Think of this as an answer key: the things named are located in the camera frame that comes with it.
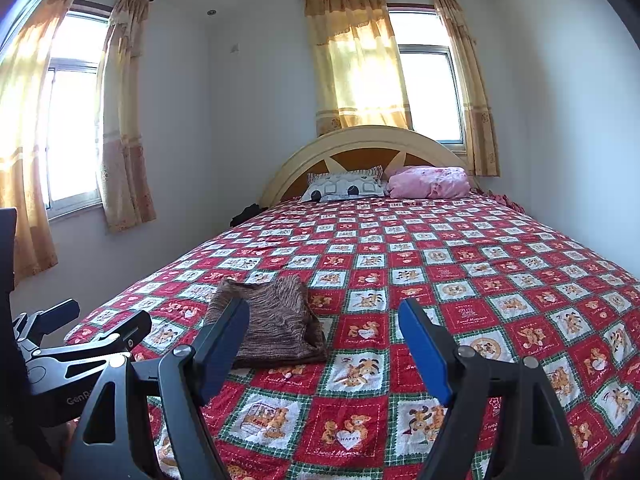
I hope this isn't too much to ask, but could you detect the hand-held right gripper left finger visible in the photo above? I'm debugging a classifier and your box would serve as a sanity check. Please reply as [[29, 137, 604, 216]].
[[64, 299, 251, 480]]

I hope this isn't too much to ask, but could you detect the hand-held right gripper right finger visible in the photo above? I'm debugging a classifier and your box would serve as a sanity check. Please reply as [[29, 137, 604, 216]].
[[398, 297, 586, 480]]

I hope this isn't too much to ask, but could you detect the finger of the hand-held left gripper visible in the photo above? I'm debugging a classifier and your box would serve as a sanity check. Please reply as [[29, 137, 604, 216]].
[[12, 299, 82, 356], [30, 310, 153, 363]]

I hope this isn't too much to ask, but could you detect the brown knit sweater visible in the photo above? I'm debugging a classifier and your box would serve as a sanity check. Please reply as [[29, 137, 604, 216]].
[[205, 275, 328, 368]]

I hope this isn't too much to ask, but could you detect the red checked bedsheet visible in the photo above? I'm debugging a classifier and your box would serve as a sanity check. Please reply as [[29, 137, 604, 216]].
[[65, 195, 640, 480]]

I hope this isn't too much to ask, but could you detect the dark cloth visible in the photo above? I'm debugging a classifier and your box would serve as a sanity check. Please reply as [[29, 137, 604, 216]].
[[230, 203, 271, 227]]

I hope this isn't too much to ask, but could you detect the pink pillow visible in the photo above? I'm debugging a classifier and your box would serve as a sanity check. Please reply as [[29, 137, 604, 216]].
[[384, 165, 471, 200]]

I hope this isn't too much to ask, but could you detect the grey white patterned pillow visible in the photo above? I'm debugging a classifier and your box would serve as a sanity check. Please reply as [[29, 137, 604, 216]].
[[299, 166, 388, 204]]

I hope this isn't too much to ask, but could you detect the cream wooden headboard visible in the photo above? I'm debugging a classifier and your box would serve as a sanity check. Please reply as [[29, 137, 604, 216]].
[[259, 125, 476, 211]]

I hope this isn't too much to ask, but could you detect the window behind headboard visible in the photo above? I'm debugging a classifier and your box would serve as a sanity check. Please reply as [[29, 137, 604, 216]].
[[387, 7, 466, 146]]

